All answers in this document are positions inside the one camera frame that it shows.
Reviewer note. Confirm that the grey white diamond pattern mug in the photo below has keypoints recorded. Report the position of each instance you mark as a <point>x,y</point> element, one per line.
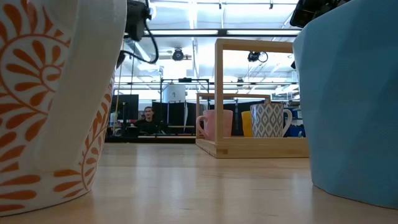
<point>267,121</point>

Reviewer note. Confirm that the blue faceted mug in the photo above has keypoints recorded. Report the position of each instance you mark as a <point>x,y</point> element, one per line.
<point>351,109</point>

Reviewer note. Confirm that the plain yellow mug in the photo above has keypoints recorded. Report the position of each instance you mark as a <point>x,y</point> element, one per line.
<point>246,124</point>

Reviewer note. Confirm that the wooden mug rack frame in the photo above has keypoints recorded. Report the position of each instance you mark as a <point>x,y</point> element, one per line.
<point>264,148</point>

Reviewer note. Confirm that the pink mug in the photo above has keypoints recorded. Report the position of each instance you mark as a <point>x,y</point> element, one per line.
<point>208,124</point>

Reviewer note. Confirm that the white mug orange leaf pattern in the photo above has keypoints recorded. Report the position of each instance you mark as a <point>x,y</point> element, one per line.
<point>68,109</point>

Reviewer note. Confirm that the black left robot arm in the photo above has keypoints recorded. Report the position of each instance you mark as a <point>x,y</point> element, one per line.
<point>136,21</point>

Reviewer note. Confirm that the blue storage bins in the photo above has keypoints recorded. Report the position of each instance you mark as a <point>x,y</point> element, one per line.
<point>297,130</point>

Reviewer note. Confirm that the black ceiling beam with lights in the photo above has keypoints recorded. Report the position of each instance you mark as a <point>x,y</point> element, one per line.
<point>222,32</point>

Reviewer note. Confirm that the black round ceiling spotlight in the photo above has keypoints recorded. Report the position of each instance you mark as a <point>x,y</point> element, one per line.
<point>178,55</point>

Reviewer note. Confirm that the black partition curtain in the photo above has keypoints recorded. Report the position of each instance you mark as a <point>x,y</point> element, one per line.
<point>174,113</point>

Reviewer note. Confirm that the person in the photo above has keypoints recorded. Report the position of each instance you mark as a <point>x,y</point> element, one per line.
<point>148,113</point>

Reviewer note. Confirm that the black monitor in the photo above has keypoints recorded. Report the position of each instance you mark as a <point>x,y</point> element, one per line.
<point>127,107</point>

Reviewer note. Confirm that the black metal frame stand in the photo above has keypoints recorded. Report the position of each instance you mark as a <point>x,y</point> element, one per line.
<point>185,80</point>

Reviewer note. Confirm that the black table edge rail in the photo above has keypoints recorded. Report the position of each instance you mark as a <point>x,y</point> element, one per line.
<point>174,140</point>

